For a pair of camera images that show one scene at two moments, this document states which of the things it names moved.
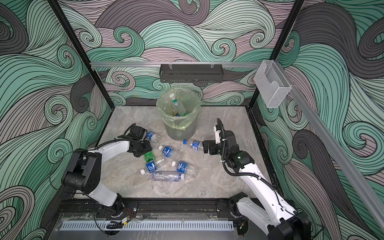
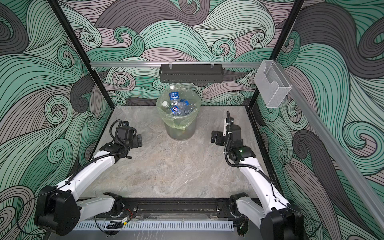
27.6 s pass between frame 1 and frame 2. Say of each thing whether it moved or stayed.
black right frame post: stayed
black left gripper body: moved
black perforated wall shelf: stayed
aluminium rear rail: stayed
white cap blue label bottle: moved
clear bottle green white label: moved
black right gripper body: moved
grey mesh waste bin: stayed
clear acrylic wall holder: stayed
